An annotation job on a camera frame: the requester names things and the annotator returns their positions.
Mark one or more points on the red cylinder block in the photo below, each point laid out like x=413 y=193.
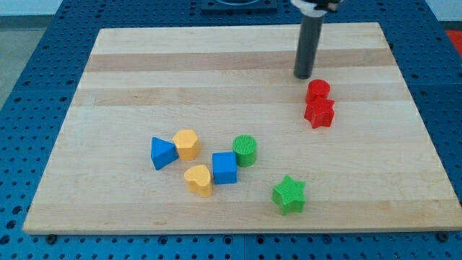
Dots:
x=317 y=88

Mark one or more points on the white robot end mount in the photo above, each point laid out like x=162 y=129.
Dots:
x=316 y=8

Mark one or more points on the green star block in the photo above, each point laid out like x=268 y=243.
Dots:
x=289 y=195

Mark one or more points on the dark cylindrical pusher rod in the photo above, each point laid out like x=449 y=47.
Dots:
x=310 y=32

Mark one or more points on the blue triangle block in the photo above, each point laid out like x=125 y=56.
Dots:
x=162 y=153

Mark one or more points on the yellow hexagon block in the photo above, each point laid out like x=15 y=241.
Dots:
x=187 y=144

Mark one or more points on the blue cube block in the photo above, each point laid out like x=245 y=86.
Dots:
x=224 y=167

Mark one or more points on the red star block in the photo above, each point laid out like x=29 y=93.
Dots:
x=320 y=112

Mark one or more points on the wooden board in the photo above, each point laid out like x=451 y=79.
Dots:
x=375 y=169

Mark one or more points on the yellow heart block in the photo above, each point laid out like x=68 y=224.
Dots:
x=199 y=180

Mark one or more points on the green cylinder block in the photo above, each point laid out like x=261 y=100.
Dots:
x=245 y=148

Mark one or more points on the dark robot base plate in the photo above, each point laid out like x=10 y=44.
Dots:
x=214 y=6

